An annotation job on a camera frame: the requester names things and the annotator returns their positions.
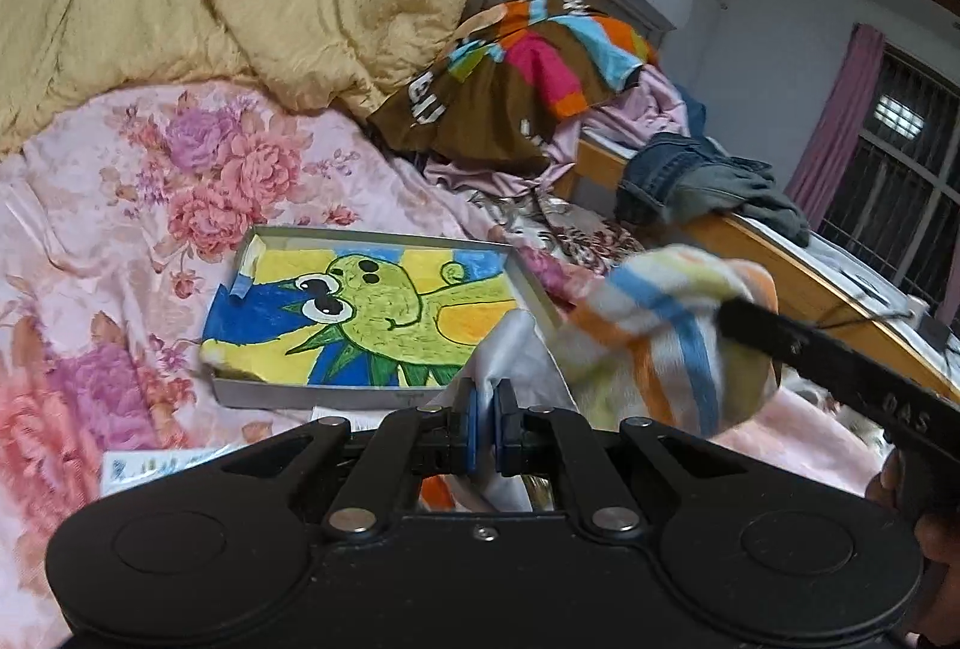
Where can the patterned brown white bedsheet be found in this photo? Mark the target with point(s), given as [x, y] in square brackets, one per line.
[560, 229]

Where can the pink floral quilt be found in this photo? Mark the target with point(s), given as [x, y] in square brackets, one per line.
[119, 222]

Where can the pink curtain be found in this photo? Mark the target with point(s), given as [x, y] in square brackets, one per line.
[831, 146]

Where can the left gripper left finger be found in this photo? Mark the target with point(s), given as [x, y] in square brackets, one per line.
[390, 464]

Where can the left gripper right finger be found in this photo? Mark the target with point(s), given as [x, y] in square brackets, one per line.
[559, 447]

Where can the blue denim jeans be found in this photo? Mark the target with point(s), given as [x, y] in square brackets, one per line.
[674, 180]

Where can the white blue text box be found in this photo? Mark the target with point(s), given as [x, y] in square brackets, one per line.
[122, 470]

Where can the colourful striped brown garment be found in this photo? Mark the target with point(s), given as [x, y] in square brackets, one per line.
[495, 99]

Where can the striped pastel towel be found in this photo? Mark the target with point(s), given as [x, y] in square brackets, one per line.
[645, 343]

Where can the barred window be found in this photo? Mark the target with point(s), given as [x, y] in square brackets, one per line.
[896, 208]

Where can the grey tray with dinosaur drawing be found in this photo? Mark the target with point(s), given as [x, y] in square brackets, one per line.
[358, 320]

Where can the person's right hand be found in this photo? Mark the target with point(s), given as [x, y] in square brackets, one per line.
[939, 622]

